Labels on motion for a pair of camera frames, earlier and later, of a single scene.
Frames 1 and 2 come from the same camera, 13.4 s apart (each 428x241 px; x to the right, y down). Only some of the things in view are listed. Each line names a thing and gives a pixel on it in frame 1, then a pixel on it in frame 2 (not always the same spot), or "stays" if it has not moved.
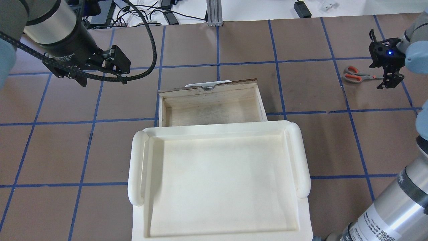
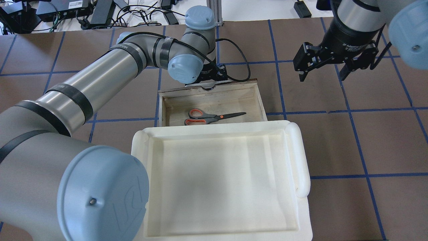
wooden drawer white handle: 211,101 stays
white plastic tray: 220,181 stays
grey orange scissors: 351,74 to 199,118
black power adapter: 302,10 stays
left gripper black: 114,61 to 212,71
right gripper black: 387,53 to 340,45
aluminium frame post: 214,13 stays
